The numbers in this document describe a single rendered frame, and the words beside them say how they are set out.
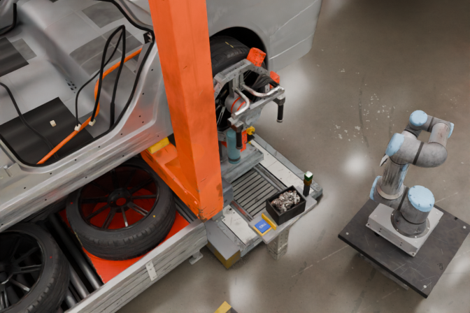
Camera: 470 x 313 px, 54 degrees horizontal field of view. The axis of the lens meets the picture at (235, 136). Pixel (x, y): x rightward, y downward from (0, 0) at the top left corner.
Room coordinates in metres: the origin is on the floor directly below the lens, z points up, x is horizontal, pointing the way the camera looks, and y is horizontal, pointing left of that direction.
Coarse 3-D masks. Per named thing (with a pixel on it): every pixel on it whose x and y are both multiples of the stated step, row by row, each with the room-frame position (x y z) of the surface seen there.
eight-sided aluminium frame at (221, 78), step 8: (240, 64) 2.17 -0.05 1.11; (248, 64) 2.16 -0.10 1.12; (224, 72) 2.09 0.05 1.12; (232, 72) 2.09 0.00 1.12; (240, 72) 2.12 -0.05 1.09; (256, 72) 2.19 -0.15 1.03; (264, 72) 2.24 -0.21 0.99; (216, 80) 2.04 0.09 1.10; (224, 80) 2.03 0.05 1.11; (216, 88) 2.01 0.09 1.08; (264, 88) 2.25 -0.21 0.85; (216, 96) 2.00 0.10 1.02; (224, 136) 2.02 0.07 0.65
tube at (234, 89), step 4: (232, 80) 2.07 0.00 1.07; (232, 84) 2.07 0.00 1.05; (232, 88) 2.07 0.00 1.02; (236, 88) 2.07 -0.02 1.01; (232, 92) 2.07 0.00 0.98; (236, 92) 2.04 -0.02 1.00; (240, 92) 2.03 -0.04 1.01; (240, 96) 2.01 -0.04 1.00; (244, 96) 1.99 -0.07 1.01; (244, 100) 1.97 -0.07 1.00; (248, 100) 1.96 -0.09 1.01; (248, 104) 1.93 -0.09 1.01; (244, 108) 1.89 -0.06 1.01; (236, 112) 1.86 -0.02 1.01; (240, 112) 1.87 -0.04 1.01; (232, 116) 1.85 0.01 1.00; (236, 116) 1.85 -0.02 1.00
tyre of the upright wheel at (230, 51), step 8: (216, 40) 2.35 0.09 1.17; (224, 40) 2.35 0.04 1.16; (232, 40) 2.38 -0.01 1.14; (216, 48) 2.25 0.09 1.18; (224, 48) 2.25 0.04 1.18; (232, 48) 2.26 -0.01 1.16; (240, 48) 2.27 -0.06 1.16; (248, 48) 2.34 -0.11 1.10; (216, 56) 2.18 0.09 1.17; (224, 56) 2.17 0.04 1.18; (232, 56) 2.19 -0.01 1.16; (240, 56) 2.22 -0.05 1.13; (216, 64) 2.12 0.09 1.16; (224, 64) 2.15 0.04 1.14; (264, 64) 2.35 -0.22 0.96; (216, 72) 2.11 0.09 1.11; (256, 96) 2.31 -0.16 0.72
